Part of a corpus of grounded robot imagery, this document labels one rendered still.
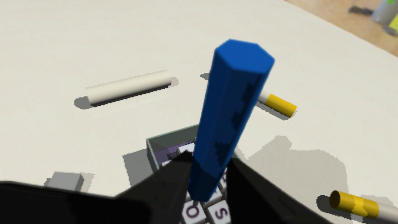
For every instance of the blue hexagonal rod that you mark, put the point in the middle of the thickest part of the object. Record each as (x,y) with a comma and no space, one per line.
(238,74)

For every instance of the grey keyboard with white letter keys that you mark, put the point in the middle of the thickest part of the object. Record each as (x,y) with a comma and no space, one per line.
(164,147)

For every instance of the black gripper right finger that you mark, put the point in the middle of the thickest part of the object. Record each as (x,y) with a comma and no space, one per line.
(252,199)

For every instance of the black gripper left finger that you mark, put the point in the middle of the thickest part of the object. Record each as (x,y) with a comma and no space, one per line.
(158,199)

